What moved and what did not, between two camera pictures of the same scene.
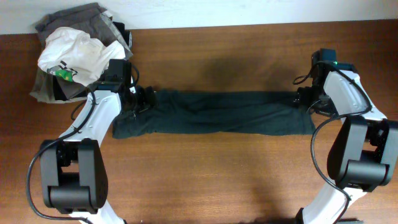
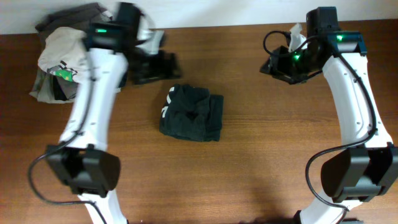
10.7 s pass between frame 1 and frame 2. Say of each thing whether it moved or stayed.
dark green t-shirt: moved
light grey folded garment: stayed
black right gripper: moved
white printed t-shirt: stayed
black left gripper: moved
